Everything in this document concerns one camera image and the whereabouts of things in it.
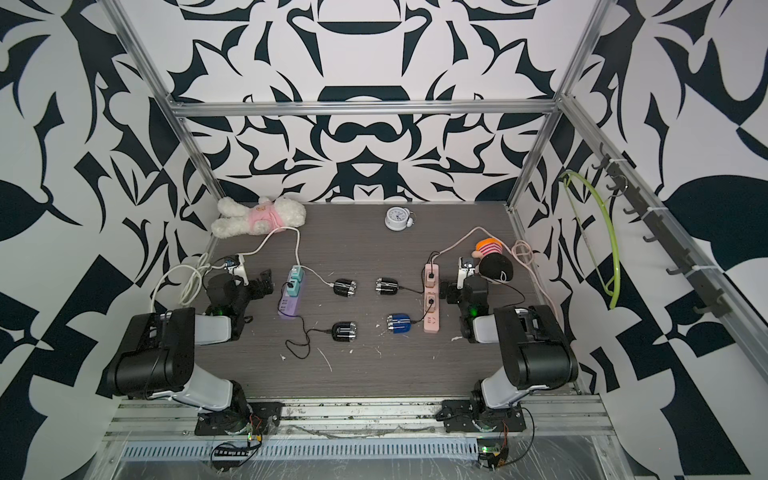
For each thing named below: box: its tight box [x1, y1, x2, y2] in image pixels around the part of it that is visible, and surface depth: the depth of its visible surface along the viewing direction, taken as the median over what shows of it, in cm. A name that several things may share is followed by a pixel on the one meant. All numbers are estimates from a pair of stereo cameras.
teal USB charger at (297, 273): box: [290, 265, 305, 283], surface depth 94 cm
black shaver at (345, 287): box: [333, 278, 357, 298], surface depth 96 cm
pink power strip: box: [423, 263, 440, 334], surface depth 91 cm
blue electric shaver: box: [386, 313, 412, 334], surface depth 89 cm
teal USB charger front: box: [286, 278, 301, 297], surface depth 92 cm
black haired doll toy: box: [472, 237, 513, 284], surface depth 100 cm
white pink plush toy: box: [211, 196, 307, 239], surface depth 107 cm
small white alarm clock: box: [384, 206, 416, 232], surface depth 114 cm
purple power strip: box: [278, 272, 305, 318], surface depth 92 cm
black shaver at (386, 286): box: [375, 277, 399, 295], surface depth 97 cm
